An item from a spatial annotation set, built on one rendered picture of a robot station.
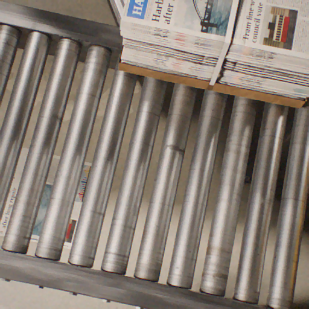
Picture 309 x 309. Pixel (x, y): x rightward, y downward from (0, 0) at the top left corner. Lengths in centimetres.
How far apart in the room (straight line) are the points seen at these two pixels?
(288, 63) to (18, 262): 61
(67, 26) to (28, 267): 50
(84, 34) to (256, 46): 41
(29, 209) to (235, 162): 41
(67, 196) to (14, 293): 85
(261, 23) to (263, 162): 30
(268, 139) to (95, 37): 42
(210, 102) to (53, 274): 46
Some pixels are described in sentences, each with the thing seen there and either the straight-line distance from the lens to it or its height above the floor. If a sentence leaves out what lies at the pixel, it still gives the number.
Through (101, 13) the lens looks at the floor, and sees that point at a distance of 221.
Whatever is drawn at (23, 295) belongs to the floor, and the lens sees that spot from 198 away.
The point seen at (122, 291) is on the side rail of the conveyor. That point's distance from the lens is 116.
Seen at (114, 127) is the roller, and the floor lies 80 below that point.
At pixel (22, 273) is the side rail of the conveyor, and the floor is 80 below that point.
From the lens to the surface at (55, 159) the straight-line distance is 202.
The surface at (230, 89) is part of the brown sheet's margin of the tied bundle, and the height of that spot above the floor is 84.
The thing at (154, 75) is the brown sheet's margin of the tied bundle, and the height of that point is 83.
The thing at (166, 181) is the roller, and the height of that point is 80.
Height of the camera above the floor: 196
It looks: 75 degrees down
